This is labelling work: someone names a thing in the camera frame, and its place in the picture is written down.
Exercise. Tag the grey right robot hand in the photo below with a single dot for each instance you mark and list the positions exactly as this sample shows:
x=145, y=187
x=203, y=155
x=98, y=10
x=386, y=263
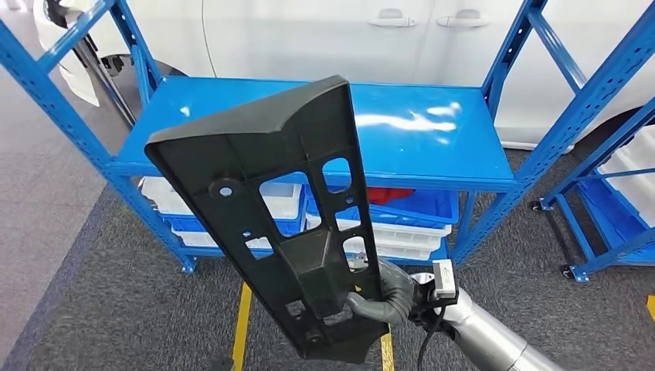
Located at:
x=376, y=311

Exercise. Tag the black plastic panel part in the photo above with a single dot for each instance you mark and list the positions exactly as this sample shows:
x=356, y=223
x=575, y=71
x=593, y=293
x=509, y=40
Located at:
x=230, y=148

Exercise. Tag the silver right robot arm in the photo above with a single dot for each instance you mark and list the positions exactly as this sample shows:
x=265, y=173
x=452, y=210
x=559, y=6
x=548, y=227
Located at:
x=486, y=338

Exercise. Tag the red plastic part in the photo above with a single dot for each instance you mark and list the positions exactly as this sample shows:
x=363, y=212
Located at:
x=389, y=194

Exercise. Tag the blue metal shelf rack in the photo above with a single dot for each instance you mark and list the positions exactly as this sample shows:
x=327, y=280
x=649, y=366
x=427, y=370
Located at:
x=419, y=148

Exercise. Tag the blue wheeled shelf rack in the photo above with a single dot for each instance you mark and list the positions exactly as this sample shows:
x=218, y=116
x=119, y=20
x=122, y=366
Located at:
x=609, y=220

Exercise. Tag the yellow floor tape square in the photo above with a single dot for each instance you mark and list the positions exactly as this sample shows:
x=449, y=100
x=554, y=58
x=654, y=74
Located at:
x=240, y=327

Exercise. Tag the white car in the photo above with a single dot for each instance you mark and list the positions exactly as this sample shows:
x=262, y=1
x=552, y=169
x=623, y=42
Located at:
x=307, y=36

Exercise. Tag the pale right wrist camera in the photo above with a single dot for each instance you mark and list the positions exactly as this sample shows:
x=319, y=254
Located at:
x=444, y=279

